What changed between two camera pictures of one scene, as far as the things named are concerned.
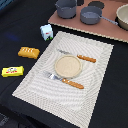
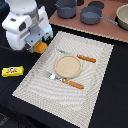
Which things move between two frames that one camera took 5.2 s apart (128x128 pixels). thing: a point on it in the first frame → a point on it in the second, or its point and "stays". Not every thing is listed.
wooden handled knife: x=80 y=56 stays
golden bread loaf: x=29 y=52 → x=40 y=47
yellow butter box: x=12 y=71 stays
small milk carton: x=47 y=31 stays
